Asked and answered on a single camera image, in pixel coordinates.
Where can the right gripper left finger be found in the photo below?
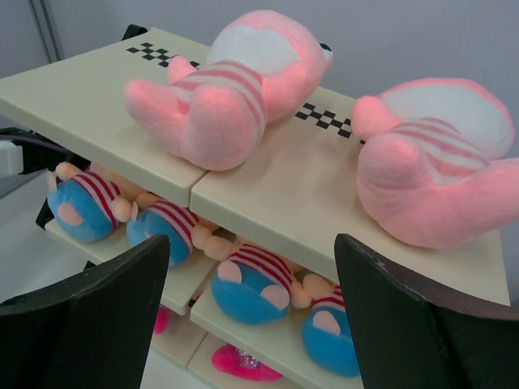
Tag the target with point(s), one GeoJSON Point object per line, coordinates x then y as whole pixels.
{"type": "Point", "coordinates": [91, 330]}

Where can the boy doll blue pants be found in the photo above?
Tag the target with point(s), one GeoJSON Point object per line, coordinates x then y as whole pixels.
{"type": "Point", "coordinates": [90, 204]}
{"type": "Point", "coordinates": [153, 215]}

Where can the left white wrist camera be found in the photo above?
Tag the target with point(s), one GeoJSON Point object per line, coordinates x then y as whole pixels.
{"type": "Point", "coordinates": [11, 159]}

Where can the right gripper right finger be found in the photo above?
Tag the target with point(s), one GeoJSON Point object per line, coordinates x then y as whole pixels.
{"type": "Point", "coordinates": [410, 331]}

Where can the boy doll bald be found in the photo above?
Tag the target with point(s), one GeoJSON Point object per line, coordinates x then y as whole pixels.
{"type": "Point", "coordinates": [256, 286]}

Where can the magenta plush shelf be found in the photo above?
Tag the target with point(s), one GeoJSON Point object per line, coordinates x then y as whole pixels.
{"type": "Point", "coordinates": [232, 360]}
{"type": "Point", "coordinates": [162, 320]}

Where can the boy doll black hair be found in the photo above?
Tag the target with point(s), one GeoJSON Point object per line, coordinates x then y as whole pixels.
{"type": "Point", "coordinates": [325, 332]}

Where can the pink frog plush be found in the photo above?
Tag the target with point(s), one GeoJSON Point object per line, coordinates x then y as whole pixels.
{"type": "Point", "coordinates": [261, 67]}
{"type": "Point", "coordinates": [434, 170]}

